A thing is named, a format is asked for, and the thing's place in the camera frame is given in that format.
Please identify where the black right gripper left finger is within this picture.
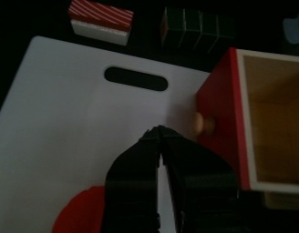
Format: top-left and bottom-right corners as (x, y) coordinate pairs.
(100, 125), (164, 233)

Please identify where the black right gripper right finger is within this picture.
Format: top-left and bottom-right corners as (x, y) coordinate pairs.
(157, 125), (253, 233)

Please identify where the red flat dough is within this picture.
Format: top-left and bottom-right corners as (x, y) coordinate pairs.
(50, 185), (106, 233)

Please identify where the red wooden drawer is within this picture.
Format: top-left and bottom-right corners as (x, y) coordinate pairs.
(192, 46), (299, 211)

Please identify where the white plastic cutting board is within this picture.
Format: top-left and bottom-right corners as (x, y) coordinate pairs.
(0, 35), (211, 233)

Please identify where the dark green striped toy block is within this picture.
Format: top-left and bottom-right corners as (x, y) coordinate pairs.
(157, 6), (237, 55)

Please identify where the red white striped toy block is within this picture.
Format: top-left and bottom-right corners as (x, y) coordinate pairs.
(66, 0), (134, 46)

